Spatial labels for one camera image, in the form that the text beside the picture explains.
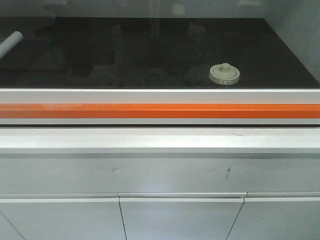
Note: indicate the glass jar with white lid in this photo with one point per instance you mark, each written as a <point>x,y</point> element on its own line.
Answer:
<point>224,74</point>

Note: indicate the fume hood sash frame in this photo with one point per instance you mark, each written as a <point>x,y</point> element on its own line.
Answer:
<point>159,106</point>

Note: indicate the white base cabinet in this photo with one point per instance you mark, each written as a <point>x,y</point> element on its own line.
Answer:
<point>160,183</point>

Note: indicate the grey pipe on left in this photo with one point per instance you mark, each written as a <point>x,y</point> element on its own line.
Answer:
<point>9,43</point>

